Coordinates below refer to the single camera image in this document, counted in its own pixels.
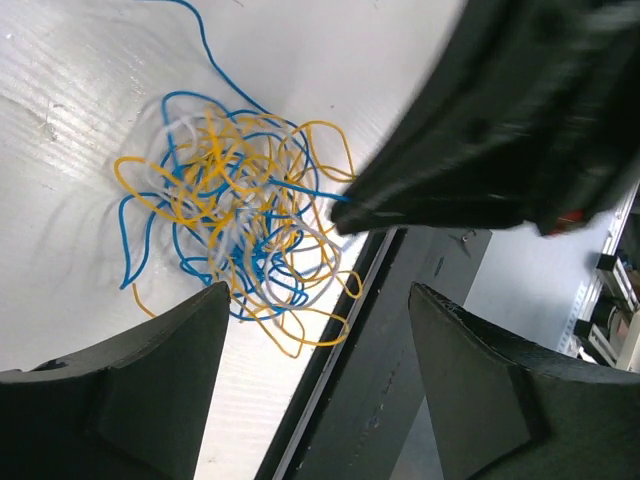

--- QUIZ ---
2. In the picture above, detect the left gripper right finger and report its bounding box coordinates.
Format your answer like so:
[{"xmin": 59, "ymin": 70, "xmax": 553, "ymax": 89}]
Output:
[{"xmin": 408, "ymin": 283, "xmax": 639, "ymax": 479}]

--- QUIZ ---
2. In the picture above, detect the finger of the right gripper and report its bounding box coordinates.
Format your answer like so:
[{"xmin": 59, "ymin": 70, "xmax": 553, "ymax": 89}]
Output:
[{"xmin": 330, "ymin": 89, "xmax": 545, "ymax": 234}]

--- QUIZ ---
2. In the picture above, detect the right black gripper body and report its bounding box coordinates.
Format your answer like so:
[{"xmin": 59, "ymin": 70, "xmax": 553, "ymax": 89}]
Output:
[{"xmin": 424, "ymin": 0, "xmax": 640, "ymax": 236}]

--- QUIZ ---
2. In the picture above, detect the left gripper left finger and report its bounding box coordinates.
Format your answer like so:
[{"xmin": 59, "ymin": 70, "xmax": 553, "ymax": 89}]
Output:
[{"xmin": 1, "ymin": 282, "xmax": 230, "ymax": 479}]

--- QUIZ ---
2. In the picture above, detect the blue thin wire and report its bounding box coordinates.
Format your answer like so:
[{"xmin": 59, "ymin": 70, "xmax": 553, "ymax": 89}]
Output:
[{"xmin": 118, "ymin": 0, "xmax": 351, "ymax": 321}]

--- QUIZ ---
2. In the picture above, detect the right white cable duct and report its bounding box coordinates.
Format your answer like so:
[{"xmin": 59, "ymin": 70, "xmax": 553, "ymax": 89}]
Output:
[{"xmin": 556, "ymin": 277, "xmax": 602, "ymax": 357}]

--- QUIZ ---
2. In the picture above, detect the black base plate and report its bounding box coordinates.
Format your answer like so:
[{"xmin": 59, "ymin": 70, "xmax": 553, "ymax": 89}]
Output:
[{"xmin": 256, "ymin": 227, "xmax": 492, "ymax": 479}]

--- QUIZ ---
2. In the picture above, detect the white thin wire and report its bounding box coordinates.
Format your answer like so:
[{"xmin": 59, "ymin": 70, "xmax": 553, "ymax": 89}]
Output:
[{"xmin": 144, "ymin": 107, "xmax": 344, "ymax": 311}]

